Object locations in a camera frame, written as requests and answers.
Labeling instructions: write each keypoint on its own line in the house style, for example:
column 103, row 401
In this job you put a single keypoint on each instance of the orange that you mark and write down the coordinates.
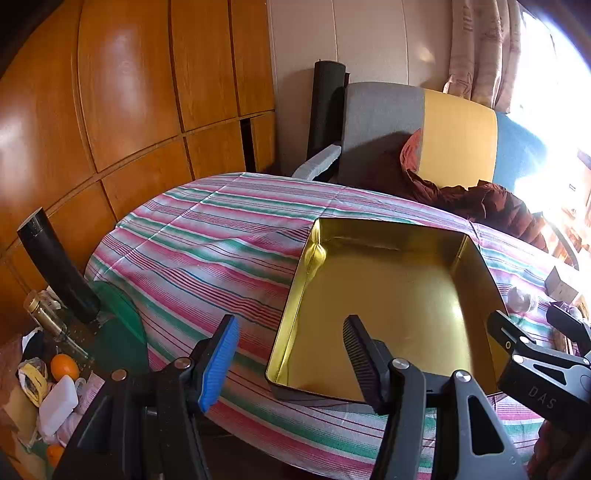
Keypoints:
column 55, row 454
column 64, row 367

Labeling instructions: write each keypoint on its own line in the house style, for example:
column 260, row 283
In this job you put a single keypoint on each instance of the pink cloth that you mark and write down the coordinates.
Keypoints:
column 90, row 392

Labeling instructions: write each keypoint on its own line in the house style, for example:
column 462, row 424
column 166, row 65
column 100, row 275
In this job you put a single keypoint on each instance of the black rolled mat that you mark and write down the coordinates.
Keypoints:
column 325, row 106

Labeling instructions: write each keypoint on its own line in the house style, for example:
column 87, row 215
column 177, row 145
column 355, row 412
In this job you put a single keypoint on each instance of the grey yellow blue chair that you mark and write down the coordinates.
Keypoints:
column 457, row 138

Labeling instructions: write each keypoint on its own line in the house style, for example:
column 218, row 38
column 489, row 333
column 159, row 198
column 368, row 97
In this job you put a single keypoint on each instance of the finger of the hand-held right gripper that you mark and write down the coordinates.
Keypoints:
column 569, row 327
column 504, row 333

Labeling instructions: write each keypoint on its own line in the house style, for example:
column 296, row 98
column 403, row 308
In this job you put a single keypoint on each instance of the wooden wardrobe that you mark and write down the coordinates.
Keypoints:
column 138, row 92

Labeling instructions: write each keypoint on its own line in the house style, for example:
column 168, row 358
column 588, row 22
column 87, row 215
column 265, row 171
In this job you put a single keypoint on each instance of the black thermos bottle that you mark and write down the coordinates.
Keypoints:
column 55, row 267

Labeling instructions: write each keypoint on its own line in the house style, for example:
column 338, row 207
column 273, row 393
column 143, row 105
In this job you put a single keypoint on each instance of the glass bottle with gold cap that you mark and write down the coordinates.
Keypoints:
column 46, row 318

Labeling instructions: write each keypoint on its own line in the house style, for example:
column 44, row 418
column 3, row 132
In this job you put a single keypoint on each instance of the red cloth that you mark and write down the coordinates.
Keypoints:
column 554, row 447

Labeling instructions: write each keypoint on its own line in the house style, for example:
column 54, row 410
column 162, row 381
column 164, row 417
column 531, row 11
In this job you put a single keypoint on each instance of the pink bottle with white cap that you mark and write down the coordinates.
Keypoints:
column 521, row 300

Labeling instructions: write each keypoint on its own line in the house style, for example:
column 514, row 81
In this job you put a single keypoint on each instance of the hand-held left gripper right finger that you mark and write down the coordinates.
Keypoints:
column 362, row 365

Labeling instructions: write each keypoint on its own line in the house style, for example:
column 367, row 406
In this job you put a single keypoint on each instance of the beige carton box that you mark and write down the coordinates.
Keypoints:
column 561, row 286

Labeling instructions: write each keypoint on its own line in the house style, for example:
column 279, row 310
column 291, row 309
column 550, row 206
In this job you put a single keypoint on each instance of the green glass side table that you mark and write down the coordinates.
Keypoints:
column 120, row 323

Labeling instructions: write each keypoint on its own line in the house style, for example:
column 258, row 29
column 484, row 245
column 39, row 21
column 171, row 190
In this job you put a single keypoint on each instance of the striped tablecloth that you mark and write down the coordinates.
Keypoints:
column 207, row 240

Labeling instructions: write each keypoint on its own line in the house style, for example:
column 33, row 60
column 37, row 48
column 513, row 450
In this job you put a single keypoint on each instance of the white soap box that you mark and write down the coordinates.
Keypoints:
column 57, row 406

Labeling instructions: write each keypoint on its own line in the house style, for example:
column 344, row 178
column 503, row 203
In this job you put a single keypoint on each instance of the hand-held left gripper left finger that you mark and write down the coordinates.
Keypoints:
column 220, row 365

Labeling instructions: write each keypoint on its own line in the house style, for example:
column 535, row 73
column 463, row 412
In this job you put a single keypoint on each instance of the beige patterned curtain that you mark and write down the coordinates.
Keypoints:
column 480, row 46

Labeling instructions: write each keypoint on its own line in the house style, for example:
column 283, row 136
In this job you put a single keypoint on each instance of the dark red jacket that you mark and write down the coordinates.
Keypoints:
column 485, row 203

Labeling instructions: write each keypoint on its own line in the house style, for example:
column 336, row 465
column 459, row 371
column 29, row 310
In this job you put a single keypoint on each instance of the gold tin box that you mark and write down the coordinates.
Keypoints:
column 392, row 300

